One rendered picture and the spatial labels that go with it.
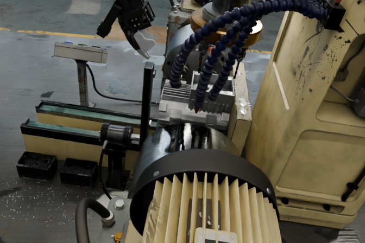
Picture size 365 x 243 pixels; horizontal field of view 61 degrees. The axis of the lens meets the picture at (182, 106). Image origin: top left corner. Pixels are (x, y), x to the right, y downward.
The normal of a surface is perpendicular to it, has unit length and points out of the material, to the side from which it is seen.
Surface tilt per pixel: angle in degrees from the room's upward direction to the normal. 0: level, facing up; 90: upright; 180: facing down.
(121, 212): 0
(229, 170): 11
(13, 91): 0
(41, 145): 90
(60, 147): 90
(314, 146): 90
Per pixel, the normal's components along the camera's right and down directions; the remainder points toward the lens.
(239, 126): -0.08, 0.59
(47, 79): 0.13, -0.79
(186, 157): -0.26, -0.79
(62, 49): -0.01, 0.13
